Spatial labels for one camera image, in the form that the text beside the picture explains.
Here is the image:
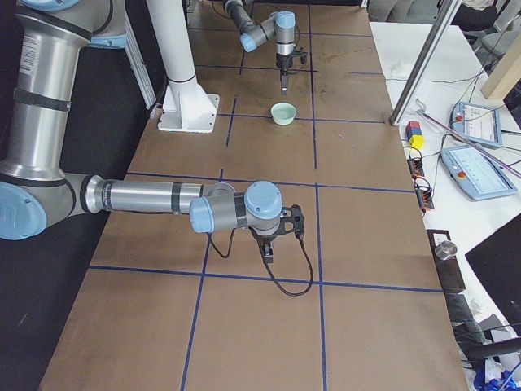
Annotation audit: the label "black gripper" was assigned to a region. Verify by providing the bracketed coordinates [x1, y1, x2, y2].
[276, 48, 307, 95]
[250, 205, 305, 264]

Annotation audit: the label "light green plastic bowl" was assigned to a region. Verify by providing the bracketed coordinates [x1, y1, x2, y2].
[270, 102, 297, 125]

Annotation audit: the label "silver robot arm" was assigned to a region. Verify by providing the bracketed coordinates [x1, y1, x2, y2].
[1, 1, 307, 266]
[222, 0, 308, 95]

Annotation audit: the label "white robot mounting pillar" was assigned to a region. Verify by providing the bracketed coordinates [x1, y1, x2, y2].
[147, 0, 220, 134]

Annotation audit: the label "red blue yellow blocks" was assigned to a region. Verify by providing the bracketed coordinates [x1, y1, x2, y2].
[405, 121, 424, 149]

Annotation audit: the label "black orange connector block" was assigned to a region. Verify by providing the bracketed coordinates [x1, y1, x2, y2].
[407, 158, 425, 178]

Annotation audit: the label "steel metal cup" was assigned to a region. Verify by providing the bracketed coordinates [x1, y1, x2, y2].
[434, 240, 458, 261]

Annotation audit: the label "black flat plate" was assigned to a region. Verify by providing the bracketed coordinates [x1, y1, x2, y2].
[427, 229, 466, 293]

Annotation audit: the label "far blue teach pendant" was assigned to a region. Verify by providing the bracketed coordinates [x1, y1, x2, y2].
[449, 102, 503, 148]

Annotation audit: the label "blue teach pendant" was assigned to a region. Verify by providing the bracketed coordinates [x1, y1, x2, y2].
[440, 147, 518, 200]
[449, 102, 503, 148]

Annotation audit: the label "near blue teach pendant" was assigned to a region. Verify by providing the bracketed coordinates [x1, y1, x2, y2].
[440, 147, 518, 200]

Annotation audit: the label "wooden board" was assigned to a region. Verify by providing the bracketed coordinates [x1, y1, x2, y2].
[481, 30, 520, 100]

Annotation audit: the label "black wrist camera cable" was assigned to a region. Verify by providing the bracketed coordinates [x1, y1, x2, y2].
[207, 227, 314, 297]

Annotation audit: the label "aluminium frame post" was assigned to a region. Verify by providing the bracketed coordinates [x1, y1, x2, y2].
[389, 0, 462, 125]

